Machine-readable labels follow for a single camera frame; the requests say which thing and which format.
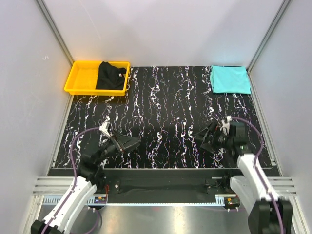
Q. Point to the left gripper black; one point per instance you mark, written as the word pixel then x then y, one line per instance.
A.
pixel 123 143

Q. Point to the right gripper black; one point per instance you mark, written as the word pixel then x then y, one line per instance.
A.
pixel 215 130

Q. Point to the teal t shirt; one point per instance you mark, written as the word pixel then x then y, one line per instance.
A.
pixel 227 79

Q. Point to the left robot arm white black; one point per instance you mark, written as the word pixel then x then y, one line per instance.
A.
pixel 89 178

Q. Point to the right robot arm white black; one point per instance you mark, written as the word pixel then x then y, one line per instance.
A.
pixel 268 212

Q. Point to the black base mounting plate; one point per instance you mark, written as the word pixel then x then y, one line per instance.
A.
pixel 143 186

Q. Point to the black marble pattern mat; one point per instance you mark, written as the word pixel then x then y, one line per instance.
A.
pixel 164 107

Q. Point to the left small circuit board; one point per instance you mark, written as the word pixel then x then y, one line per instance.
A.
pixel 100 200

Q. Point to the small circuit board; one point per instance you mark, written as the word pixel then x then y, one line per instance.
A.
pixel 100 200
pixel 232 202

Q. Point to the right small circuit board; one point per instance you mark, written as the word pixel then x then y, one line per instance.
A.
pixel 232 202

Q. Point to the black t shirt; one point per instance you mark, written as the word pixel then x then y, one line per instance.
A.
pixel 110 77

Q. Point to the yellow plastic bin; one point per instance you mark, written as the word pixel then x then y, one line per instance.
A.
pixel 83 76

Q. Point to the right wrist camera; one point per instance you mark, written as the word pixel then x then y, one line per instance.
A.
pixel 225 127

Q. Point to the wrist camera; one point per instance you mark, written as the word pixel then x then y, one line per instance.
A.
pixel 225 127
pixel 105 128

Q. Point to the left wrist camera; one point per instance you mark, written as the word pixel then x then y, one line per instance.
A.
pixel 105 128

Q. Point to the aluminium frame rail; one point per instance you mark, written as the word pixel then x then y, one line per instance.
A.
pixel 58 185

